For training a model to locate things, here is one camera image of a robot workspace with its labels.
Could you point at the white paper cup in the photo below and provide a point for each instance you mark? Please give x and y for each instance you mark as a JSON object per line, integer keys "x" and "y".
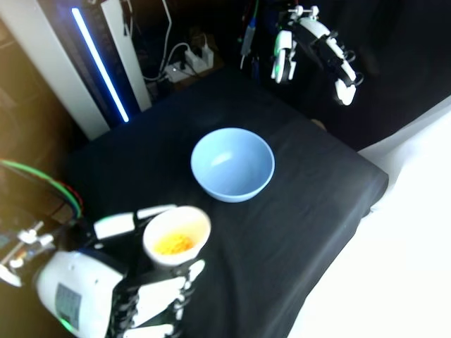
{"x": 176, "y": 220}

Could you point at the black table cloth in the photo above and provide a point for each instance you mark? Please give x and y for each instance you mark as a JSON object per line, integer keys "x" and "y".
{"x": 282, "y": 229}

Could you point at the white column with light strip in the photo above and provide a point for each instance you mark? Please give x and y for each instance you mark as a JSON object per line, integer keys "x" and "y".
{"x": 53, "y": 63}

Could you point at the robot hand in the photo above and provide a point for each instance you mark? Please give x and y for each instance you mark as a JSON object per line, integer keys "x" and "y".
{"x": 81, "y": 285}
{"x": 319, "y": 35}

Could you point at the yellow beads pile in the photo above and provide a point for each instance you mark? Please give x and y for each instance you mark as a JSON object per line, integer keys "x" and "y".
{"x": 174, "y": 243}

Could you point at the light blue bowl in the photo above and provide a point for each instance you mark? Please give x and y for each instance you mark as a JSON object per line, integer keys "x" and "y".
{"x": 232, "y": 165}

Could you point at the white power strip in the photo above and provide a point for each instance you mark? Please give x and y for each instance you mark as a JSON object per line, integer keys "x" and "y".
{"x": 197, "y": 58}

